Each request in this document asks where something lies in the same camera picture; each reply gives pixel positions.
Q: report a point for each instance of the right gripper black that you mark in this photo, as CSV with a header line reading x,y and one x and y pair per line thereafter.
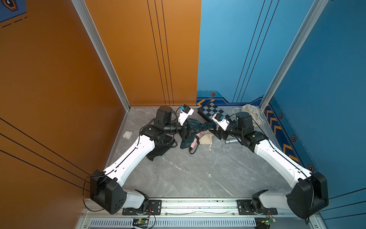
x,y
218,134

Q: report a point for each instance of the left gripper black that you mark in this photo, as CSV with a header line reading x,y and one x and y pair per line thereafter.
x,y
187,134

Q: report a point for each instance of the dark green hair dryer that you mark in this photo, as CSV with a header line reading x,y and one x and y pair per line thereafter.
x,y
201,127

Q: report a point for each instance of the black cloth bag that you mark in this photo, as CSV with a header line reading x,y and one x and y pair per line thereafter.
x,y
162,147

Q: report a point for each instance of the beige drawstring bag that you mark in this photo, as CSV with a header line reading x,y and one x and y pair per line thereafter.
x,y
205,138
254,112

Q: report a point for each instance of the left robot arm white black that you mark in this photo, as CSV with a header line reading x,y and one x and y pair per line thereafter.
x,y
154,138

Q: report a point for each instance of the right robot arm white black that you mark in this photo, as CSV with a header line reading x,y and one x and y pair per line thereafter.
x,y
309,192

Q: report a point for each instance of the pink hair dryer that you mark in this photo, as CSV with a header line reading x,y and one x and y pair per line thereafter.
x,y
196,142

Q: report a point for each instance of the silver cylinder flashlight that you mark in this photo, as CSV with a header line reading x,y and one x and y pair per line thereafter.
x,y
230,141

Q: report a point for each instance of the black white chessboard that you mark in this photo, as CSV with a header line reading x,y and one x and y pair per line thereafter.
x,y
209,110

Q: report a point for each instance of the white earbuds case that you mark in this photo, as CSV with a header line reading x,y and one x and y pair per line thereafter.
x,y
127,134

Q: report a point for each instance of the green circuit board left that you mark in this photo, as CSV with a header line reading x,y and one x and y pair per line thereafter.
x,y
141,223

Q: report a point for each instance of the green circuit board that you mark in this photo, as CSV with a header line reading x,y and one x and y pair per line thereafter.
x,y
141,223
268,222

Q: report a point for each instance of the green circuit board right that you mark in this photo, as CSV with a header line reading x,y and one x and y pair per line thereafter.
x,y
268,222

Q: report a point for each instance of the beige drawstring bag under pink dryer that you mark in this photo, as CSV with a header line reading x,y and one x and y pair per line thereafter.
x,y
205,138

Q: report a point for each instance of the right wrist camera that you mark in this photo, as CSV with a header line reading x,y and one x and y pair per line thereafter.
x,y
221,121

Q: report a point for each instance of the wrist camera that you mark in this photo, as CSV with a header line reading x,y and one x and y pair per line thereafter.
x,y
221,121
185,112

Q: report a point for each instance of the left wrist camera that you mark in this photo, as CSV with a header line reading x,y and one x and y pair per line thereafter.
x,y
185,112

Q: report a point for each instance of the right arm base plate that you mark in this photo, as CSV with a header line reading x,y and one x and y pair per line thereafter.
x,y
253,207

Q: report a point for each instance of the aluminium front rail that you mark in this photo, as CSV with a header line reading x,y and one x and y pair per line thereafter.
x,y
192,207

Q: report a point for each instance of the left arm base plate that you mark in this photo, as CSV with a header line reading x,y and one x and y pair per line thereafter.
x,y
151,207

